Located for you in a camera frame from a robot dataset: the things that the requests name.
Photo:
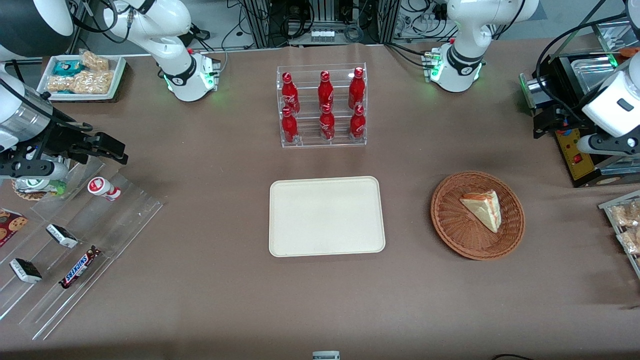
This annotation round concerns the aluminium frame rack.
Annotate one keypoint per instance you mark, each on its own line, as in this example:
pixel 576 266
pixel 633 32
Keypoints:
pixel 260 25

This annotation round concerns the clear acrylic stepped display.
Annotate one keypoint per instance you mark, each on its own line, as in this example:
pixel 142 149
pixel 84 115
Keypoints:
pixel 115 225

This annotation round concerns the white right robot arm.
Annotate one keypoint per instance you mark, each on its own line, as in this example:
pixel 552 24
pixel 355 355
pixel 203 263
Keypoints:
pixel 175 30

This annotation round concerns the red cookie pack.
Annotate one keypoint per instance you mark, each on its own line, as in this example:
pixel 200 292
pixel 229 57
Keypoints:
pixel 10 225

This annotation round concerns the medium granola snack bag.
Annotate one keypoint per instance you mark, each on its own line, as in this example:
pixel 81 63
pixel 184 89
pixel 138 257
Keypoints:
pixel 60 84

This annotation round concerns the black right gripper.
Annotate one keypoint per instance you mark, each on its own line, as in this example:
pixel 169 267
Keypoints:
pixel 56 137

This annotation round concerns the cream plastic tray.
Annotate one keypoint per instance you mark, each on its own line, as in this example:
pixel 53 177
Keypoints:
pixel 325 217

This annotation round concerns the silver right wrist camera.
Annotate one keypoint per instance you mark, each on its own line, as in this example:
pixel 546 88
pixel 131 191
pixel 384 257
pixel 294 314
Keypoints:
pixel 35 170

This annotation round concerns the teal snack pack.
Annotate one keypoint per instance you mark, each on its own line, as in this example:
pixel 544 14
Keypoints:
pixel 67 67

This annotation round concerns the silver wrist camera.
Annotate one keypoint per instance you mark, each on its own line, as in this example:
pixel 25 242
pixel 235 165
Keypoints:
pixel 607 145
pixel 35 170

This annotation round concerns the grey snack tray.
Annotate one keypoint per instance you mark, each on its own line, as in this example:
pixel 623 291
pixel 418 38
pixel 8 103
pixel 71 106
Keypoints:
pixel 607 207

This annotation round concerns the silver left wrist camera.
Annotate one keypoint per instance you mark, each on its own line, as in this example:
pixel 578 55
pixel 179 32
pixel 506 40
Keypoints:
pixel 607 145

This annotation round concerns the white power strip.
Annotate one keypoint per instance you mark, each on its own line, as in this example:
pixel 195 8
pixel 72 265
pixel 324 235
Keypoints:
pixel 322 35

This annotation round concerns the clear bag of pastry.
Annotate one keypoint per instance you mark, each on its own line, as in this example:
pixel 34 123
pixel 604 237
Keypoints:
pixel 627 215
pixel 631 241

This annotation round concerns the white red yogurt bottle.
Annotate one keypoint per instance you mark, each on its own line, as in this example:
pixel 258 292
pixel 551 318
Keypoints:
pixel 100 186

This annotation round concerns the large granola snack bag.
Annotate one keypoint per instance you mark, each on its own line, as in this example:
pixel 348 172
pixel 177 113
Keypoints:
pixel 92 82

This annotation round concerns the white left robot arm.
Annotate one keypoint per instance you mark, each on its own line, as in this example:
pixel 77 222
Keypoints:
pixel 467 30

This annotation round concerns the clear acrylic bottle rack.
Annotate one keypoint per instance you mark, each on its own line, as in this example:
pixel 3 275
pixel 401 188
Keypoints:
pixel 310 142

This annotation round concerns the white green cup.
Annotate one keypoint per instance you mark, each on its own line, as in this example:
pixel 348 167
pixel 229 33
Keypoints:
pixel 45 186

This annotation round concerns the triangular sandwich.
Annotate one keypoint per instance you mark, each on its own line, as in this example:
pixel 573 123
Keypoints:
pixel 484 209

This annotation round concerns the small granola snack bag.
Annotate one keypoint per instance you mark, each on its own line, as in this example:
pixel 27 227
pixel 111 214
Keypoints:
pixel 95 61

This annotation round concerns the white labelled device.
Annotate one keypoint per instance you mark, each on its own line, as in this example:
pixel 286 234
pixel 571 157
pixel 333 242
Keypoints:
pixel 326 355

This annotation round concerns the white rectangular snack dish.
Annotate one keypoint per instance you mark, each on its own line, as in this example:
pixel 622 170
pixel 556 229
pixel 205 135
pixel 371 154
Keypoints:
pixel 117 75

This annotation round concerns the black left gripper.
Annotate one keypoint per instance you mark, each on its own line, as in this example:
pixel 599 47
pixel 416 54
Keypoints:
pixel 564 118

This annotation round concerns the brown wicker basket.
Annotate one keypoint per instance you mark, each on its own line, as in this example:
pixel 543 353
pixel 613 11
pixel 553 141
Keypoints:
pixel 457 225

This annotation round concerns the red cola bottle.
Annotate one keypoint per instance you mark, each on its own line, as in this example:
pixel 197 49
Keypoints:
pixel 290 95
pixel 356 90
pixel 327 125
pixel 325 90
pixel 289 127
pixel 357 124

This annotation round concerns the black white snack bar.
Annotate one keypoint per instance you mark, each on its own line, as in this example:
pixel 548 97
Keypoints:
pixel 25 270
pixel 62 236

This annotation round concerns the small wicker coaster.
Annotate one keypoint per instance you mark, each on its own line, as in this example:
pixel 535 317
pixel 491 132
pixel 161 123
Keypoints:
pixel 25 194

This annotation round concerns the snickers chocolate bar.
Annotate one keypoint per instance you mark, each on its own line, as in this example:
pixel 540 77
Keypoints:
pixel 79 267

